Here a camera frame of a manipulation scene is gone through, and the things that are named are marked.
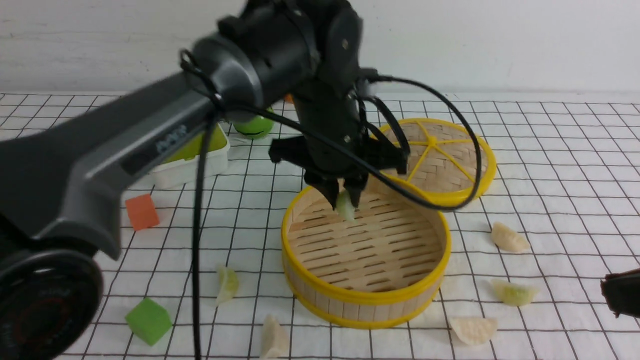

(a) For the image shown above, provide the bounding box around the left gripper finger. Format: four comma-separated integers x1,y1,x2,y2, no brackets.
343,176,369,208
313,178,339,210

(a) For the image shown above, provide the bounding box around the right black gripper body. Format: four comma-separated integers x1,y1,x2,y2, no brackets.
599,268,640,319

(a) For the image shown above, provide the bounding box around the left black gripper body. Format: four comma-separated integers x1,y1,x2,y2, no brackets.
269,79,409,191

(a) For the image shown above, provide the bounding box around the green dumpling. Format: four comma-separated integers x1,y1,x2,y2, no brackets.
334,189,355,223
490,279,539,307
215,265,240,306

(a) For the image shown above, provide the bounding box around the white dumpling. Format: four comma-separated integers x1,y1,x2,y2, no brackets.
449,316,498,346
260,314,290,360
490,221,531,254

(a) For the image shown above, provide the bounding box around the left robot arm dark grey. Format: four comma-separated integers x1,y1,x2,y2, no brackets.
1,0,409,360

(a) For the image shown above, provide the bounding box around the bamboo steamer tray yellow rim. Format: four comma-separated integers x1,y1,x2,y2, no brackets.
281,177,451,330

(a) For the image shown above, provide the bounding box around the woven bamboo steamer lid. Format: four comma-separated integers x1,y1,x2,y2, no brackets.
383,118,498,207

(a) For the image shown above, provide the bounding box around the green toy watermelon ball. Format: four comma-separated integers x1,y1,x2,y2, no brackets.
233,115,274,140

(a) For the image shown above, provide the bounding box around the green lid white storage box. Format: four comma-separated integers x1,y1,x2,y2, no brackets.
148,122,232,190

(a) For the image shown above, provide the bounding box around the white grid-pattern tablecloth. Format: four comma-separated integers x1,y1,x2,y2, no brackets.
0,93,640,360

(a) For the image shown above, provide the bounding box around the orange foam cube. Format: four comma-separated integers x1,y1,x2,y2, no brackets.
125,193,160,231

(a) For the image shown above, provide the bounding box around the green foam cube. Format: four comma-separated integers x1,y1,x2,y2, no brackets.
125,297,173,346

